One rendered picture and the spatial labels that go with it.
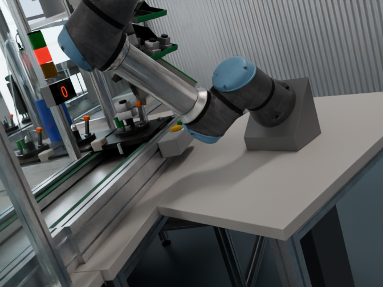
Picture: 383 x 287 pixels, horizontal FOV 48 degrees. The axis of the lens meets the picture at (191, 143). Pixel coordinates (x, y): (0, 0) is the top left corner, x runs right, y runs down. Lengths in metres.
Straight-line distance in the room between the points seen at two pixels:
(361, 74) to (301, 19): 0.71
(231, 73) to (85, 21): 0.41
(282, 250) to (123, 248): 0.36
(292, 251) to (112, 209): 0.47
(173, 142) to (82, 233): 0.50
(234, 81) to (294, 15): 2.99
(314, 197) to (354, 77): 3.05
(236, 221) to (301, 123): 0.43
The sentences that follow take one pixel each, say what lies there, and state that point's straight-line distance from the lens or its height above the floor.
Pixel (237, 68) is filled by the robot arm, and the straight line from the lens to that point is 1.21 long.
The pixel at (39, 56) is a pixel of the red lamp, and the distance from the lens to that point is 1.54.
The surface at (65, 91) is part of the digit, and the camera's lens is 1.56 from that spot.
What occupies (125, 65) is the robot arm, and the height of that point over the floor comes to 1.25.
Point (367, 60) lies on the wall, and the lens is 3.92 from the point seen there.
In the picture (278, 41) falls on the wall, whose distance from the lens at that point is 4.29.
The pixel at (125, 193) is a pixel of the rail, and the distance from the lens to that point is 1.23.
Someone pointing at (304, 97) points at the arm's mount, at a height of 0.99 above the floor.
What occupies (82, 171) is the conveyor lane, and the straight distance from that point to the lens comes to 1.54.
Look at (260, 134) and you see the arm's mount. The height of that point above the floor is 0.91.
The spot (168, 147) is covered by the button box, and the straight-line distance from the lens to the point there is 1.44.
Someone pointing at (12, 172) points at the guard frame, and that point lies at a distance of 0.87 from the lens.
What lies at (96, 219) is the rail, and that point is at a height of 0.92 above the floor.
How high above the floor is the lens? 1.31
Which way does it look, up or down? 16 degrees down
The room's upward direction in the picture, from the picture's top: 18 degrees counter-clockwise
